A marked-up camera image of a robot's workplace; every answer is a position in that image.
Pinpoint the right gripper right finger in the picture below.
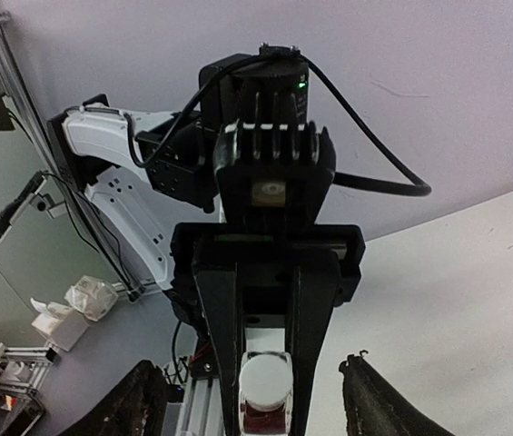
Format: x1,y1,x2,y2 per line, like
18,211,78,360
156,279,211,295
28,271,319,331
339,352,450,436

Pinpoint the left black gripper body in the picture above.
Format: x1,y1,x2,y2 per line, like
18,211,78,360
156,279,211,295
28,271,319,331
169,223,366,318

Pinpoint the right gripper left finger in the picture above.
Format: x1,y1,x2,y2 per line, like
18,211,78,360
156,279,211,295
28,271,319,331
69,360,168,436

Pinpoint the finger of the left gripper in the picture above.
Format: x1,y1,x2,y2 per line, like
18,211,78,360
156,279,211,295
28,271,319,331
192,255,246,435
285,253,340,435

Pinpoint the white nail polish cap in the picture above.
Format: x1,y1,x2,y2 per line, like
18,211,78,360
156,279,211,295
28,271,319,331
239,351,294,411

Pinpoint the red nail polish bottle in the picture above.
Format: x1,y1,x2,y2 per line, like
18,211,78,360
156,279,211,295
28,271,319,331
239,394,293,435

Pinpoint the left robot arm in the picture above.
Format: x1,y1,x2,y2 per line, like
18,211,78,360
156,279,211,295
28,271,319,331
48,45,365,435

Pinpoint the white tissue box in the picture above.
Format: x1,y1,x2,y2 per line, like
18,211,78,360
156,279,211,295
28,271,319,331
30,298,89,352

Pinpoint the aluminium front rail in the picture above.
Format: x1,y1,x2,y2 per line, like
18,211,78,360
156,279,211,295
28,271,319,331
163,343,225,436

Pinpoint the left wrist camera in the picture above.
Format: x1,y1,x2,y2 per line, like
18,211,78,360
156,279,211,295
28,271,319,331
213,121,336,233

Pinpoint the aluminium frame post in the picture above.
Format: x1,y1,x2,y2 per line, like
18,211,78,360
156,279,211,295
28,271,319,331
0,11,145,302

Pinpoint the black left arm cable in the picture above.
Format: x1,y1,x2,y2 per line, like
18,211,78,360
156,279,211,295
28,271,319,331
133,43,433,199

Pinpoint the background camera on stand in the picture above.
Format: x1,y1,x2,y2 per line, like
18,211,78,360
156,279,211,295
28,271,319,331
0,171,66,243

